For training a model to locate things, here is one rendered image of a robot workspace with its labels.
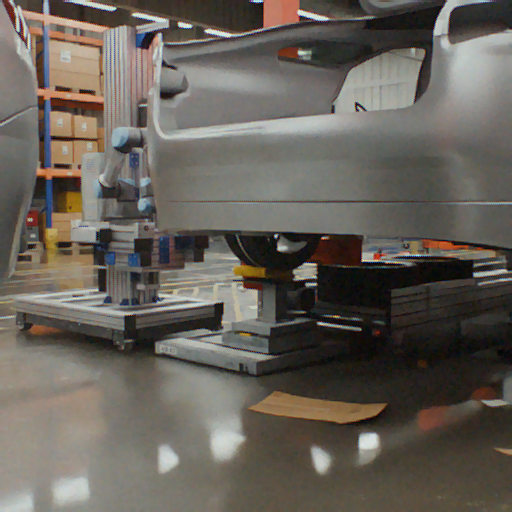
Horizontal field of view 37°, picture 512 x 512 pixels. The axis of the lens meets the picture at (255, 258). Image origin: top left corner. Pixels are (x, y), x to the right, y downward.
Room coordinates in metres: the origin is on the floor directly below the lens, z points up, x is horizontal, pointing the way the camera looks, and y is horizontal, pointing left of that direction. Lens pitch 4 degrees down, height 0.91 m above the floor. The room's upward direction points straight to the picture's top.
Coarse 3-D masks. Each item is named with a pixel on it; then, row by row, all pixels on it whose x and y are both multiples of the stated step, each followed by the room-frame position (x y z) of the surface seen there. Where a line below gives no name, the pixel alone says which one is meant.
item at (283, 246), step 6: (270, 240) 4.48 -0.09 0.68; (282, 240) 4.55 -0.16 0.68; (288, 240) 4.53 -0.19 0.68; (270, 246) 4.18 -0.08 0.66; (276, 246) 4.50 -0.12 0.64; (282, 246) 4.49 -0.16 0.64; (288, 246) 4.46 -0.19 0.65; (294, 246) 4.44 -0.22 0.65; (300, 246) 4.41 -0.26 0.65; (306, 246) 4.40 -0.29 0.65; (276, 252) 4.22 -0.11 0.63; (282, 252) 4.38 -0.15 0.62; (288, 252) 4.36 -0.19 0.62; (294, 252) 4.34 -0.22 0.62; (300, 252) 4.36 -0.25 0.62
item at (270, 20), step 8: (264, 0) 5.03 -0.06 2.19; (272, 0) 4.98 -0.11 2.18; (280, 0) 4.93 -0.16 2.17; (288, 0) 4.96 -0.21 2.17; (296, 0) 5.02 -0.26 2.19; (264, 8) 5.03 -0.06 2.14; (272, 8) 4.98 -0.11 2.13; (280, 8) 4.93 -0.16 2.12; (288, 8) 4.97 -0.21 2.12; (296, 8) 5.02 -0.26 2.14; (264, 16) 5.03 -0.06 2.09; (272, 16) 4.98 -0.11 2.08; (280, 16) 4.93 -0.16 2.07; (288, 16) 4.97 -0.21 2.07; (296, 16) 5.02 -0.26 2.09; (264, 24) 5.03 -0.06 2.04; (272, 24) 4.98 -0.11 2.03; (280, 24) 4.93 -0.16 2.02
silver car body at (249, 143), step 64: (384, 0) 4.30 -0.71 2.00; (448, 0) 2.49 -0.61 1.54; (192, 64) 3.79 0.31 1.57; (256, 64) 4.09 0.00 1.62; (320, 64) 4.56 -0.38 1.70; (448, 64) 2.45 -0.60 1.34; (192, 128) 3.22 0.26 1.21; (256, 128) 2.94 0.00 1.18; (320, 128) 2.72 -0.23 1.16; (384, 128) 2.55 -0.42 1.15; (448, 128) 2.44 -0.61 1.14; (192, 192) 3.27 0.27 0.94; (256, 192) 3.00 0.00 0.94; (320, 192) 2.78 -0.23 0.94; (384, 192) 2.60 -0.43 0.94; (448, 192) 2.48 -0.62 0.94
